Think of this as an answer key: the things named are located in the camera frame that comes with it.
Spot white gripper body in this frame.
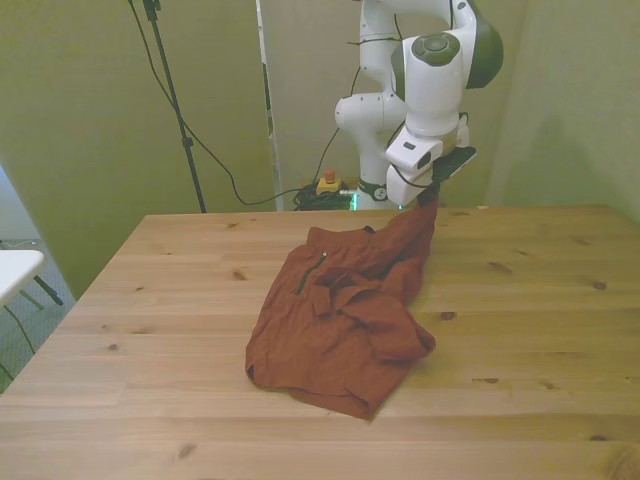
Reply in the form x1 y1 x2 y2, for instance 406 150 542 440
384 129 446 207

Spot white vertical post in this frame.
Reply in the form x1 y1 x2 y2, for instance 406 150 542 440
255 0 282 211

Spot black hanging cable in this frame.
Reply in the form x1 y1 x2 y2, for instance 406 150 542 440
128 0 306 207

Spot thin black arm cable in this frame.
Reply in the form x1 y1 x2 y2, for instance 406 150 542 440
317 29 409 184

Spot white side table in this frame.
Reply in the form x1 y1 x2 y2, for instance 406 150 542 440
0 249 64 307

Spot yellow emergency stop button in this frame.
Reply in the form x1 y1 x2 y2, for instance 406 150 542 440
315 168 347 196

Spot rust red shorts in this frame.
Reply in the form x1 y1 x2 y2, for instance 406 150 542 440
244 202 441 421

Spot dark cable bundle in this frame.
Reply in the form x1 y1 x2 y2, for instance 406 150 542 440
292 182 359 211

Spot black tripod stand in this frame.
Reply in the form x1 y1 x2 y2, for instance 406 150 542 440
127 0 209 214

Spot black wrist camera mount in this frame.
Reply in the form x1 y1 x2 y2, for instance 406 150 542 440
430 146 478 182

